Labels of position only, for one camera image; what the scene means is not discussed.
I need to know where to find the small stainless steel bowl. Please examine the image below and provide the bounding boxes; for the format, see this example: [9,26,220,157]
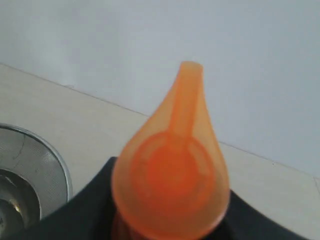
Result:
[0,169,41,239]

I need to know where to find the orange dish soap pump bottle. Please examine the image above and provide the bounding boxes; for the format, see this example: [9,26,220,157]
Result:
[111,61,230,240]

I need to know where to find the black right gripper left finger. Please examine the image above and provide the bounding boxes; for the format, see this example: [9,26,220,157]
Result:
[5,157,117,240]

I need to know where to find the steel mesh colander basket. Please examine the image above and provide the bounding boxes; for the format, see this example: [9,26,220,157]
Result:
[0,123,73,219]

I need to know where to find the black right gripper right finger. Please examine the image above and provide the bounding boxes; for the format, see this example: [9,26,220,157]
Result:
[219,189,320,240]

